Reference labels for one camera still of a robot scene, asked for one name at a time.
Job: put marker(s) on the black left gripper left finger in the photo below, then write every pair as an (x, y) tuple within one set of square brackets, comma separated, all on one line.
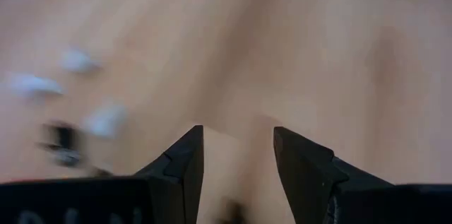
[(176, 188)]

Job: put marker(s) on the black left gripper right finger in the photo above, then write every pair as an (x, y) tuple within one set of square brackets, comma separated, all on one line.
[(318, 188)]

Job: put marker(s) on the white ghost decoration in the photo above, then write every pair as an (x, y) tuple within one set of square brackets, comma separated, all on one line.
[(105, 119), (77, 60), (33, 84)]

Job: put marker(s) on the small black decoration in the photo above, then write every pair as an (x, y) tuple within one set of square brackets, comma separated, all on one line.
[(61, 142)]

